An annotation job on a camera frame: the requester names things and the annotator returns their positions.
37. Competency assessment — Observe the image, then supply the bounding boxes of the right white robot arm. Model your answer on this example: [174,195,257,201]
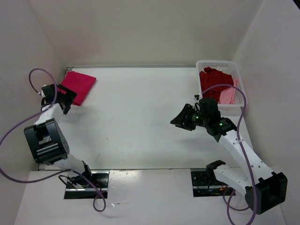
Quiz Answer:
[170,98,288,215]

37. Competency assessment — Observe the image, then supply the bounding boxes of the light pink t shirt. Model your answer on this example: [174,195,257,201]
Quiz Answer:
[218,79,239,105]

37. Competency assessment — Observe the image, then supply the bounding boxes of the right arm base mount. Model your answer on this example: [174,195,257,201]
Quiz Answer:
[190,168,232,197]

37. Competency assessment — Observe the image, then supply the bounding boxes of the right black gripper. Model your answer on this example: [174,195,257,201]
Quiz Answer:
[170,103,208,131]

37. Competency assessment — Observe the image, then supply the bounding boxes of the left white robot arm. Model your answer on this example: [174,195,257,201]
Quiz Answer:
[24,84,94,188]

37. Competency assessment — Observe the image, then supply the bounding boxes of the dark red t shirt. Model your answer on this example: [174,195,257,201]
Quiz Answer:
[199,67,233,102]

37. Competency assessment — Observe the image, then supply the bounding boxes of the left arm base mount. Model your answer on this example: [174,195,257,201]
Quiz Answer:
[58,170,110,200]

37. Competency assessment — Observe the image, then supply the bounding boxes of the white plastic basket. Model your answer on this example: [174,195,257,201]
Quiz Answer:
[196,60,247,110]

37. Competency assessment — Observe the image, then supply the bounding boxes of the magenta t shirt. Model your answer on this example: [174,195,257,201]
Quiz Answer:
[61,71,97,106]

